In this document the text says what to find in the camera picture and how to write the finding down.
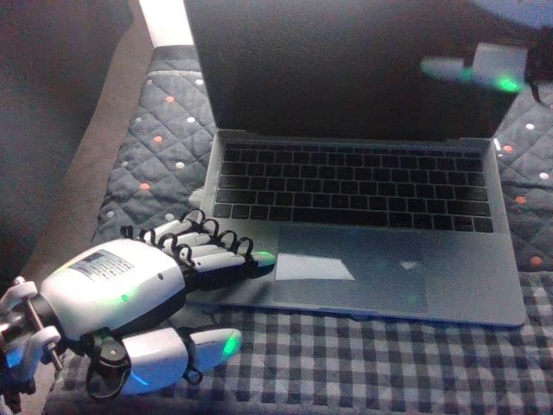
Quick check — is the white post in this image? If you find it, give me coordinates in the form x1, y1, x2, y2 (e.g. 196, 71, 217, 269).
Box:
137, 0, 195, 48

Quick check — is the silver laptop with black keyboard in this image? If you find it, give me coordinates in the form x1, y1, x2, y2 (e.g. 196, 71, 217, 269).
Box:
183, 0, 541, 329

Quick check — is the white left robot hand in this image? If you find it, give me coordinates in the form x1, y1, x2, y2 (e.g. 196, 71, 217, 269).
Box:
38, 208, 278, 401

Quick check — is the grey quilt with dots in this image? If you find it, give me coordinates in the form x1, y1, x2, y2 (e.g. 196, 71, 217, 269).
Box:
42, 42, 553, 415

